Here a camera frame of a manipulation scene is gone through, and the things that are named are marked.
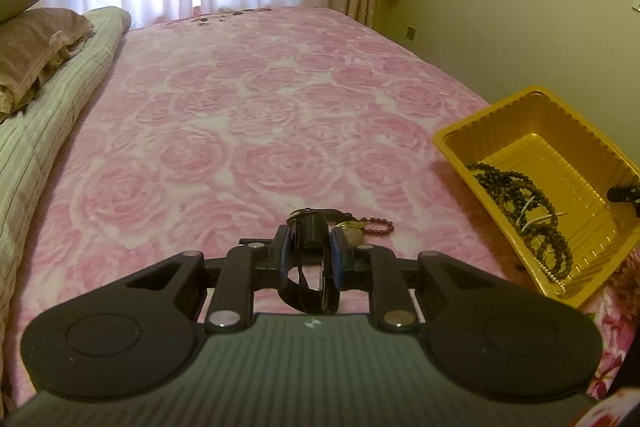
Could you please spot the yellow plastic tray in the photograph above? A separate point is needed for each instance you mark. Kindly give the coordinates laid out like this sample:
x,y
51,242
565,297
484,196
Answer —
x,y
565,167

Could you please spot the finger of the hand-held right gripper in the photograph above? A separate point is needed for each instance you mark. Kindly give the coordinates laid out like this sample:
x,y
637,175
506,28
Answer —
x,y
624,194

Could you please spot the low dark wall socket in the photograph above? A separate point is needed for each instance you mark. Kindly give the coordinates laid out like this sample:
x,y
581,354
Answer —
x,y
411,33

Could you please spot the brown pillow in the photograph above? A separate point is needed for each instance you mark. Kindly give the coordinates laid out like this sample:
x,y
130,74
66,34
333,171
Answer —
x,y
35,47

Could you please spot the black smart band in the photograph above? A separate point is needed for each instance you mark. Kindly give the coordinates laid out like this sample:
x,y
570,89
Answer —
x,y
312,232

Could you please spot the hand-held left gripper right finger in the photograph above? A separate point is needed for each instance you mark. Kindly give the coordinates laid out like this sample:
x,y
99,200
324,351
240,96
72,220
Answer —
x,y
340,259

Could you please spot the green striped quilt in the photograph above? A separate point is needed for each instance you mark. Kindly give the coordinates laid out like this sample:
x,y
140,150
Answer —
x,y
35,147

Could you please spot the red white floral cloth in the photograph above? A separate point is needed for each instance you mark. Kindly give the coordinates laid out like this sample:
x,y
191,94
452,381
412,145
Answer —
x,y
615,417

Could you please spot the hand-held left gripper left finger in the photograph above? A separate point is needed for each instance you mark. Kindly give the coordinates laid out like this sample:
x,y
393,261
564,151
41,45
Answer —
x,y
285,257

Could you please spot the pink floral blanket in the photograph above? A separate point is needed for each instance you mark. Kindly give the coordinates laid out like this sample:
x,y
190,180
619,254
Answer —
x,y
250,117

